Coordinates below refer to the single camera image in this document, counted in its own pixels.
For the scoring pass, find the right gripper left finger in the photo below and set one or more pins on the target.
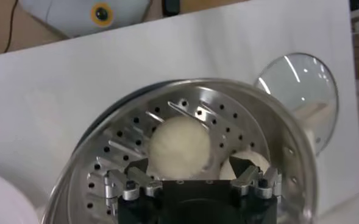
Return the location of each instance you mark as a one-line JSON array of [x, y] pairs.
[[136, 185]]

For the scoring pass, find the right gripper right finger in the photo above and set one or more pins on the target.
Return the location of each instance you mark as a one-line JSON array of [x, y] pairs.
[[252, 182]]

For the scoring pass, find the white steamed baozi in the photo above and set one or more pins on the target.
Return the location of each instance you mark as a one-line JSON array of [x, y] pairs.
[[179, 146], [263, 158]]

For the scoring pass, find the small black robot base part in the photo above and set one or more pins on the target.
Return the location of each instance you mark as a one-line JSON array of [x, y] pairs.
[[170, 6]]

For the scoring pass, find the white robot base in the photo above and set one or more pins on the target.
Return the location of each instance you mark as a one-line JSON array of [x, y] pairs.
[[69, 18]]

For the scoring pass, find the perforated steel steamer basket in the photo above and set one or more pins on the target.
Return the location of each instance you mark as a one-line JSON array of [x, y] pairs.
[[228, 100]]

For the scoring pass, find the round white plate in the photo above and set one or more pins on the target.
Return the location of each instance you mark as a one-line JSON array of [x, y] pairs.
[[5, 201]]

